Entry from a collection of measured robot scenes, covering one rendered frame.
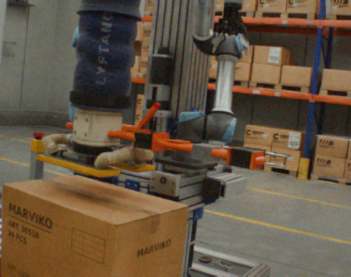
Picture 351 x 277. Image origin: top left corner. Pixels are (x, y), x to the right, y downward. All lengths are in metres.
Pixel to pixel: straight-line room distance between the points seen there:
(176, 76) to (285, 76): 6.63
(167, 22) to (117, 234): 1.33
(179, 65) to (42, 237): 1.15
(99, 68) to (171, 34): 0.87
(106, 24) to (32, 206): 0.69
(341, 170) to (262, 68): 2.49
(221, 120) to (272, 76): 6.90
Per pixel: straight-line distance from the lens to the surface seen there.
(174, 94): 2.32
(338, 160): 8.54
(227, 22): 1.80
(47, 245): 1.63
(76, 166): 1.53
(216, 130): 2.06
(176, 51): 2.33
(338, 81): 8.61
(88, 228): 1.45
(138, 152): 1.55
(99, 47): 1.56
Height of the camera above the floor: 1.35
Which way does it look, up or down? 6 degrees down
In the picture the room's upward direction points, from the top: 6 degrees clockwise
